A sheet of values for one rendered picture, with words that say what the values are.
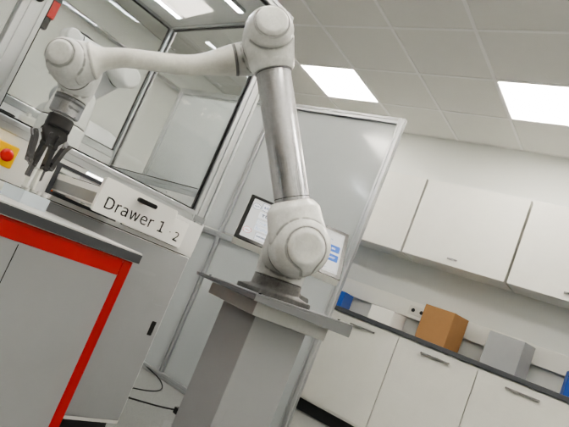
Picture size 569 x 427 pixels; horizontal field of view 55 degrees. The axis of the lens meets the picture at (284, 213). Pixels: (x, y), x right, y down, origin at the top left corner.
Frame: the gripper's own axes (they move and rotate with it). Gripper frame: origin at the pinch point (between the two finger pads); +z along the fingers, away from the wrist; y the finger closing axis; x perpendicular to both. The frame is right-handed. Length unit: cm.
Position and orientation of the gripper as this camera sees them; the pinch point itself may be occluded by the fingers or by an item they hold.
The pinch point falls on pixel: (32, 178)
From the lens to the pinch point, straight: 175.3
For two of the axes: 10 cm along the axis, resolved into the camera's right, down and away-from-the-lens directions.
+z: -3.8, 9.2, -1.4
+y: 5.2, 3.4, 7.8
